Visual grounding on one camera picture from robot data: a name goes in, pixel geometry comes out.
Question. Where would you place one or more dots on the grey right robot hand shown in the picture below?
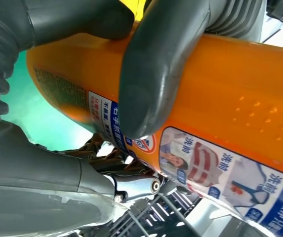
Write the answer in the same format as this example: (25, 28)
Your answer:
(32, 186)

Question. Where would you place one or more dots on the green table mat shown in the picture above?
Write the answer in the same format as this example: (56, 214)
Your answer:
(32, 114)

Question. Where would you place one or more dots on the ribbed grey left arm sleeve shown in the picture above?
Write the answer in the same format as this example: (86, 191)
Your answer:
(234, 16)

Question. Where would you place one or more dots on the black metal grid frame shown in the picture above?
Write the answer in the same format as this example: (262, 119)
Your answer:
(151, 219)

